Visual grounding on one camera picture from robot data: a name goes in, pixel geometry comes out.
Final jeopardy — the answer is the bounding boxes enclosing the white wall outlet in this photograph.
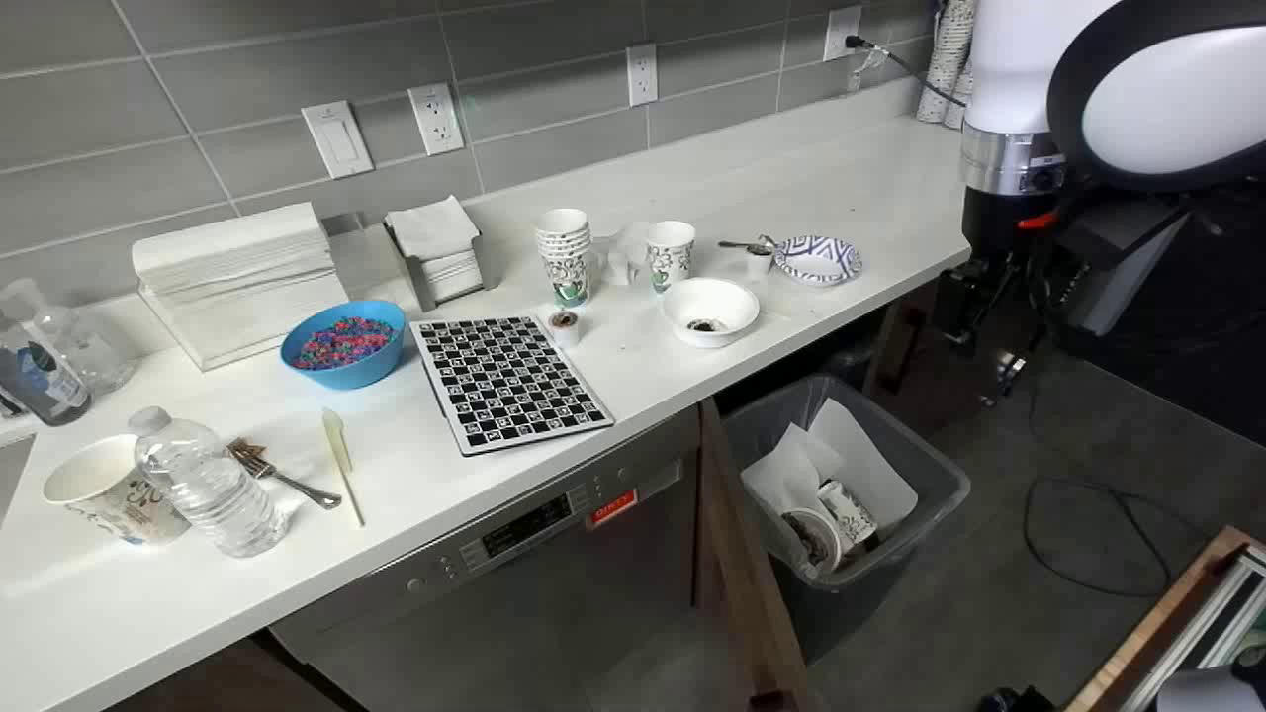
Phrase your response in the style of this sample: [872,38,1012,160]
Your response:
[624,45,658,108]
[406,84,464,154]

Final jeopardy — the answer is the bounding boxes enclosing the right patterned coffee cup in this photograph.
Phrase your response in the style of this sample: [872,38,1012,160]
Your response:
[645,222,695,294]

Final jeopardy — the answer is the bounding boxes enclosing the metal fork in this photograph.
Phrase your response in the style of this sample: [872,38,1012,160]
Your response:
[231,440,346,510]

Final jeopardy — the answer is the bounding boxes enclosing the clear glass jar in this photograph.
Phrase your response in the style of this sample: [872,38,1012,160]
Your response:
[0,277,91,429]

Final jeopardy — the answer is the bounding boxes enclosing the white wall switch plate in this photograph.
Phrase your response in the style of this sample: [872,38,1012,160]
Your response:
[300,104,371,179]

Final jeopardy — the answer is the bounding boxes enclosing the patterned coffee cup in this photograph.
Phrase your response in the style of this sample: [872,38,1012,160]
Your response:
[534,208,594,303]
[645,222,695,294]

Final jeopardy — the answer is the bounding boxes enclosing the blue bowl with candy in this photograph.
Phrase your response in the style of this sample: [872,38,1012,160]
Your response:
[280,299,406,390]

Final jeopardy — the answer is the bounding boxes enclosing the white patterned mug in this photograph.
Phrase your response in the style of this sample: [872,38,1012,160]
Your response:
[45,434,191,546]

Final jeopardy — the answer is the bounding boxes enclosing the black perforated tray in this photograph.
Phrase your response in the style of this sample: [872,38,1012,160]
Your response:
[414,317,612,455]

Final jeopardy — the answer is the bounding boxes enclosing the grey trash bin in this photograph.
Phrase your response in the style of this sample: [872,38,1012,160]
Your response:
[726,377,970,655]

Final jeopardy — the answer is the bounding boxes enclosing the small napkin stack holder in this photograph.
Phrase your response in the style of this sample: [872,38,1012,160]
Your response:
[385,197,484,307]

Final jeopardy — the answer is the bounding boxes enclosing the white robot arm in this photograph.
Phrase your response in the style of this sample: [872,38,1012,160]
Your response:
[966,0,1266,197]

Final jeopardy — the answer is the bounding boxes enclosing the left patterned coffee cup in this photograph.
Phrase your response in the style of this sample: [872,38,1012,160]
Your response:
[534,208,594,303]

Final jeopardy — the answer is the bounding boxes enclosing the white bowl with coffee grounds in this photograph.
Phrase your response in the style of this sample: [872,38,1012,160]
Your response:
[665,277,759,348]

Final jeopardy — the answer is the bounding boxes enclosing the clear plastic water bottle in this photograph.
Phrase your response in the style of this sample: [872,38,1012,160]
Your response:
[127,409,286,556]

